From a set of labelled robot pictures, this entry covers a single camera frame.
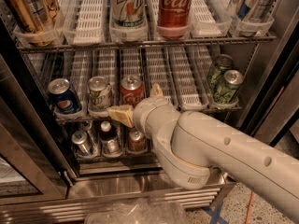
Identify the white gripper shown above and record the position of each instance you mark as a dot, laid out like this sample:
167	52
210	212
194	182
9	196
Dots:
144	112

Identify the red coke can shelf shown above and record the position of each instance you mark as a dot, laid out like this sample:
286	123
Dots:
132	90

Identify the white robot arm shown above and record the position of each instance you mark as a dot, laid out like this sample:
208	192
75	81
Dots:
189	144

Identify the brown can bottom shelf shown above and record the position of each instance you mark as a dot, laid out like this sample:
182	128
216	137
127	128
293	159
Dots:
136	141

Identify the white green soda can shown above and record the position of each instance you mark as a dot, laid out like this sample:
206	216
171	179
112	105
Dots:
100	92

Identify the silver can bottom left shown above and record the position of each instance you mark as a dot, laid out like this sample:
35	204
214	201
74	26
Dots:
81	140

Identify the blue pepsi can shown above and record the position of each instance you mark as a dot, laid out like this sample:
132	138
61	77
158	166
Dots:
64	96

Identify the green can front right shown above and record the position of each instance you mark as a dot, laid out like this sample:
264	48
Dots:
228	87

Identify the stainless steel fridge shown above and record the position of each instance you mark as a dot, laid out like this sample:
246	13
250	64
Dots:
267	102

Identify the red coca-cola can top shelf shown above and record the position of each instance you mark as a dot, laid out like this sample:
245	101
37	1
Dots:
173	18

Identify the green can rear right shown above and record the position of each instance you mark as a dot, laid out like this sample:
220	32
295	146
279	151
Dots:
219	66

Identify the white 7up can top shelf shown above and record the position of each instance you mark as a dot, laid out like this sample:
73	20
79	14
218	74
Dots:
128	14

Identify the fridge glass door left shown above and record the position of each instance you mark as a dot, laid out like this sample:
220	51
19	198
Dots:
31	140

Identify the gold can top left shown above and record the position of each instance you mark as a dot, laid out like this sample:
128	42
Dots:
36	19

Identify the blue silver can top right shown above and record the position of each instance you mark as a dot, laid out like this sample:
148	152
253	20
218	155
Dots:
249	10

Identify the dark bottle white cap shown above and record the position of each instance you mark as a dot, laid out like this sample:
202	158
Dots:
109	137

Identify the clear plastic bag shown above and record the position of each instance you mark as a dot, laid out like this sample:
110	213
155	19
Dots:
142	211

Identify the blue tape cross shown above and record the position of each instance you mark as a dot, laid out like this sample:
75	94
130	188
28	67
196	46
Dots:
215	215

